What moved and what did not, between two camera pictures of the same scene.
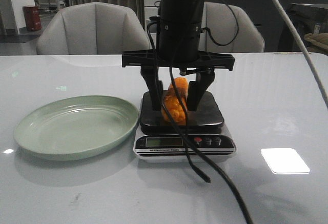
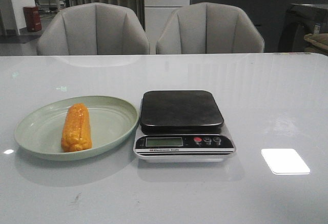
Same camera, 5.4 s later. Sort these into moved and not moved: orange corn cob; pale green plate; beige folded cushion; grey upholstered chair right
Moved: orange corn cob
Not moved: grey upholstered chair right; beige folded cushion; pale green plate
